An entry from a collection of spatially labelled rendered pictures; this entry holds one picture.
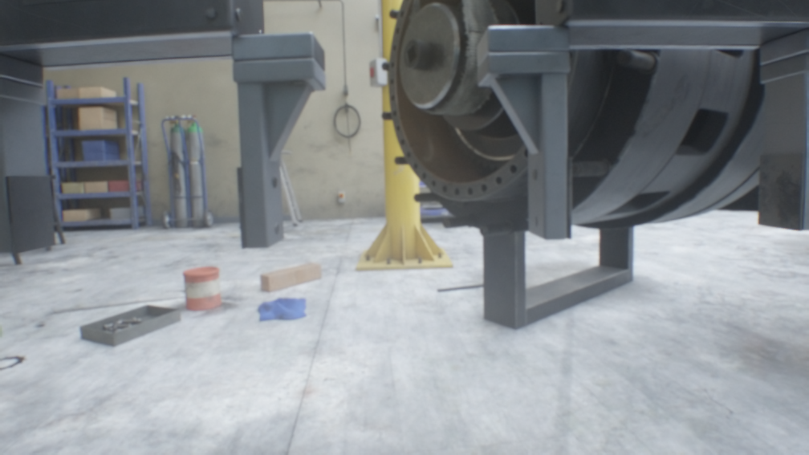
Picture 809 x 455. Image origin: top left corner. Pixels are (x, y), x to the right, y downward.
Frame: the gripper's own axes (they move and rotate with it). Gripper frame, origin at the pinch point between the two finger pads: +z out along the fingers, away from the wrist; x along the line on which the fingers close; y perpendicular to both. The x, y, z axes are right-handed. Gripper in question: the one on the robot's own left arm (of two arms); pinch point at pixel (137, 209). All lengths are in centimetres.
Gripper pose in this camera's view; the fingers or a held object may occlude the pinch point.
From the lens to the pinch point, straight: 25.3
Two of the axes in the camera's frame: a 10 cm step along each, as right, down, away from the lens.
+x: -10.0, 0.3, 0.0
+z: 0.3, 10.0, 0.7
